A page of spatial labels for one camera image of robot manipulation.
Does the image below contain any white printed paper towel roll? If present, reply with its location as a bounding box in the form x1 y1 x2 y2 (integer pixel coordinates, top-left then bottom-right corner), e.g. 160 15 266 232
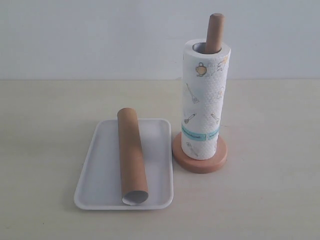
180 38 231 161

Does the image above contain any brown cardboard tube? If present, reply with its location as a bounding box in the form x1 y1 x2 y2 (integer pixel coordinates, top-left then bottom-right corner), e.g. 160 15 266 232
117 107 149 206

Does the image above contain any wooden paper towel holder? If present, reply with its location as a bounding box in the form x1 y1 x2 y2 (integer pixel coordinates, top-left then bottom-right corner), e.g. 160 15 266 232
172 13 228 174

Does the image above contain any white rectangular plastic tray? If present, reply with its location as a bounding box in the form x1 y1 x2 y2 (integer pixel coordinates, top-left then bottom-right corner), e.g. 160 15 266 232
74 118 174 211

